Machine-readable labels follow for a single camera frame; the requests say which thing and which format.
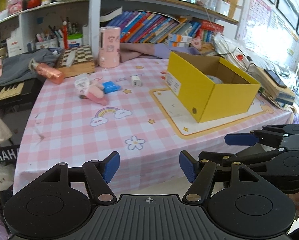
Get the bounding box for blue plastic wrapper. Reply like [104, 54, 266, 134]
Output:
[102, 81, 121, 94]

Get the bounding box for white charger plug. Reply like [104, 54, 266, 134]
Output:
[131, 75, 142, 87]

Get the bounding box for pink checkered tablecloth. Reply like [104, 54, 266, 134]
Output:
[13, 59, 293, 193]

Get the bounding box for yellow cardboard box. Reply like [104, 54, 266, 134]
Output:
[165, 52, 260, 123]

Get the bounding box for clear tape roll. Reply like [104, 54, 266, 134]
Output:
[207, 75, 223, 84]

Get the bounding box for stack of papers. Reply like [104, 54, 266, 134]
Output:
[212, 34, 295, 106]

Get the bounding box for pink spray bottle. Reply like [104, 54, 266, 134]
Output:
[29, 59, 64, 85]

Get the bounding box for black keyboard piano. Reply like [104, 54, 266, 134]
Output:
[0, 78, 43, 109]

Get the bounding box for wooden chess board box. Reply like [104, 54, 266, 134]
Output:
[55, 45, 95, 78]

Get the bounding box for pink pig plush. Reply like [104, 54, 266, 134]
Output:
[191, 37, 202, 51]

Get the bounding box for white nail file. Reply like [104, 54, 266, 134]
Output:
[66, 50, 77, 68]

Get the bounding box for lower orange blue medicine box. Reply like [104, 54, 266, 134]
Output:
[164, 40, 190, 48]

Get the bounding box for orange blue medicine box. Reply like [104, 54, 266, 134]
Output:
[167, 34, 192, 43]
[164, 40, 190, 48]

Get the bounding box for purple and mauve cloth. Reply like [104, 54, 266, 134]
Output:
[120, 43, 200, 62]

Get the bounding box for upper orange blue medicine box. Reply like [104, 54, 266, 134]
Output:
[167, 34, 192, 43]

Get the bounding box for grey folded garment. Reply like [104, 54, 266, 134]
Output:
[0, 49, 57, 87]

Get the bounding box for pink cylindrical tissue holder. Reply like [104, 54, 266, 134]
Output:
[99, 27, 121, 68]

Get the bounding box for white pen holder cup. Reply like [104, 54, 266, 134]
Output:
[35, 37, 58, 49]

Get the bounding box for row of books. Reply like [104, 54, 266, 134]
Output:
[107, 11, 224, 44]

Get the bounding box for black cable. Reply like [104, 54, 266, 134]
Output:
[221, 47, 255, 67]

